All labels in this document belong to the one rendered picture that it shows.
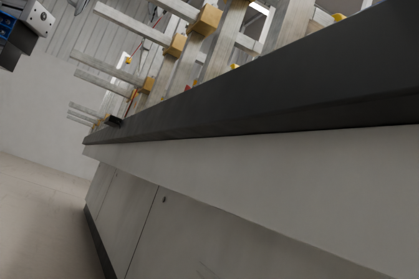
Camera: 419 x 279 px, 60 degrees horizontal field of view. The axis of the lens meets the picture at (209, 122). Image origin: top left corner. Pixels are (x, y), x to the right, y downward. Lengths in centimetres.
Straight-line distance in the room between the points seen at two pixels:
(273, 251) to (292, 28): 40
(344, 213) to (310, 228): 4
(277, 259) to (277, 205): 33
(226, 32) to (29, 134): 847
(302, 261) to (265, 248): 11
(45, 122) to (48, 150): 63
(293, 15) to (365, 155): 25
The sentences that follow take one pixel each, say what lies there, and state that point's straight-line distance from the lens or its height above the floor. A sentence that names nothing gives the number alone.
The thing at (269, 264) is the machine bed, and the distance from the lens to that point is 70.
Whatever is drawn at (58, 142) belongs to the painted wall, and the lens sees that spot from 904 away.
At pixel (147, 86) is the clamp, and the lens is 135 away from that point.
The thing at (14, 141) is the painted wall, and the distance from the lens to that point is 910.
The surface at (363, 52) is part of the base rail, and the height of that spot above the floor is 66.
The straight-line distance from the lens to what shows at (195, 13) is 95.
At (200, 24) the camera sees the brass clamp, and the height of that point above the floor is 92.
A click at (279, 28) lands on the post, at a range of 48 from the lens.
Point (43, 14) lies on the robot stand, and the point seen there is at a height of 97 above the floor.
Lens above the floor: 53
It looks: 11 degrees up
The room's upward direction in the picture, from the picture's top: 19 degrees clockwise
